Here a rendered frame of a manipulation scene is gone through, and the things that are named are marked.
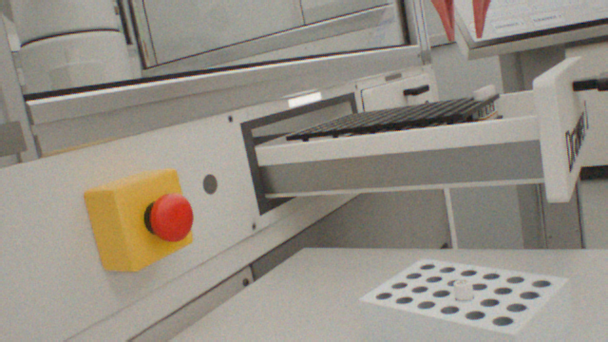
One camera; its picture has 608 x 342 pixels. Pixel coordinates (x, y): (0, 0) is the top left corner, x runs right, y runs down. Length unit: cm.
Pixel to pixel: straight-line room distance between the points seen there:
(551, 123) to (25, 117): 42
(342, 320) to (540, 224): 128
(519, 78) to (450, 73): 78
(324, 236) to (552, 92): 42
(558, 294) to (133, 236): 32
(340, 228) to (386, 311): 44
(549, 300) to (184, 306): 35
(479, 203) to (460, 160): 192
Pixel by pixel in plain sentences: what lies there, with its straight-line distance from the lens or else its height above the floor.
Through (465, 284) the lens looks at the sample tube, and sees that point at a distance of 38.
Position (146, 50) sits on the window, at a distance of 56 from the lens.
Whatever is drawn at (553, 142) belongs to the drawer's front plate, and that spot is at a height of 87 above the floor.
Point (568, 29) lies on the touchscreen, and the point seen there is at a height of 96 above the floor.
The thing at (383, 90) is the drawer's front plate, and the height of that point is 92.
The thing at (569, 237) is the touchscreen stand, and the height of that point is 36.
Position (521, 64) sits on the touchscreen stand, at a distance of 160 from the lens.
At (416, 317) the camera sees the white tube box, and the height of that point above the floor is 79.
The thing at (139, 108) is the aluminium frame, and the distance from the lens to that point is 52.
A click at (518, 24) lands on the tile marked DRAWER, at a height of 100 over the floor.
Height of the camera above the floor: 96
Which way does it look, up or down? 9 degrees down
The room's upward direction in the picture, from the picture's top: 11 degrees counter-clockwise
